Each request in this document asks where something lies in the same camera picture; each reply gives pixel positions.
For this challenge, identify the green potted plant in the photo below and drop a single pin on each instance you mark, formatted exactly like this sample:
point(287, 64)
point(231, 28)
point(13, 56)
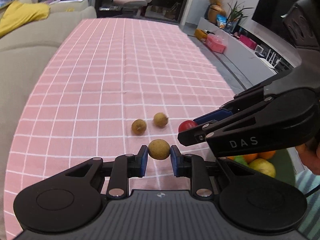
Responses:
point(237, 12)

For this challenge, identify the pink storage box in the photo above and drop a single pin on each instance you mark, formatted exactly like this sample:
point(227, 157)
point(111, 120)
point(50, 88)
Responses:
point(215, 43)

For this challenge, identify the orange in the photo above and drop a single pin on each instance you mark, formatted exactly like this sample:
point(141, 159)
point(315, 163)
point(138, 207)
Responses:
point(250, 157)
point(266, 155)

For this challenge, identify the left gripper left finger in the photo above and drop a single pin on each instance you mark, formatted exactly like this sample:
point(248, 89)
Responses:
point(122, 169)

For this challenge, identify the person right hand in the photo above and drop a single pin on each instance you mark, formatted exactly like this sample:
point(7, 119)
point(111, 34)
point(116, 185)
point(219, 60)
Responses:
point(310, 158)

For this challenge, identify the orange box on floor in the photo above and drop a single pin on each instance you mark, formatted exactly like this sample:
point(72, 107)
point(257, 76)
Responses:
point(200, 35)

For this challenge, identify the pink checkered tablecloth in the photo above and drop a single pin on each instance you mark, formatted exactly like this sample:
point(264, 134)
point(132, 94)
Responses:
point(107, 74)

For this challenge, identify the black television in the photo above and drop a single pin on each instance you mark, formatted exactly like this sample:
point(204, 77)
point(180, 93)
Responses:
point(271, 13)

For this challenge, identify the magenta box on console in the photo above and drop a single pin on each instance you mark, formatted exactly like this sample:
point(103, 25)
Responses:
point(248, 42)

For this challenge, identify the yellow lemon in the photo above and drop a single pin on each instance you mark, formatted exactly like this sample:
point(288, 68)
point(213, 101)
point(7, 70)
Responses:
point(263, 166)

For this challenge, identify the orange round vase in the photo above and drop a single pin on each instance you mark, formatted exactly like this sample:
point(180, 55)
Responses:
point(213, 12)

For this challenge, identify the blue snack bag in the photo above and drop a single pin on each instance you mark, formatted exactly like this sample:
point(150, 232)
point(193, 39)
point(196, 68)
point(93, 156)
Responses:
point(221, 21)

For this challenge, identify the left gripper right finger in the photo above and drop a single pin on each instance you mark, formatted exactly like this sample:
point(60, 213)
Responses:
point(193, 167)

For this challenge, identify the brown longan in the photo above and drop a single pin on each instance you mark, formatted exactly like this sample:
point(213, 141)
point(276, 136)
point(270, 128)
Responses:
point(138, 127)
point(160, 120)
point(159, 149)

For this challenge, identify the yellow cushion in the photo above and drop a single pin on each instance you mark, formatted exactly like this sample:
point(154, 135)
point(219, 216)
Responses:
point(19, 14)

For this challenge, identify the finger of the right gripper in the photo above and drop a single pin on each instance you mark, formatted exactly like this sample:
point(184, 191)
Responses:
point(240, 102)
point(207, 131)

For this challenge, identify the green colander bowl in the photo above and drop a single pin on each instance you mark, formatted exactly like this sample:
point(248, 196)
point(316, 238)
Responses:
point(285, 171)

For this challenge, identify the white router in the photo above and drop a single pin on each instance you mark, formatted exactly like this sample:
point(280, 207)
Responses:
point(272, 61)

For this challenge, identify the red cherry tomato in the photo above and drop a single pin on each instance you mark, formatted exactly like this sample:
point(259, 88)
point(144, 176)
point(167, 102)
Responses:
point(187, 124)

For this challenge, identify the beige sofa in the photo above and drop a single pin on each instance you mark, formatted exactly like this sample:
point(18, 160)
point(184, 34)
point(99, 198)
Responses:
point(25, 53)

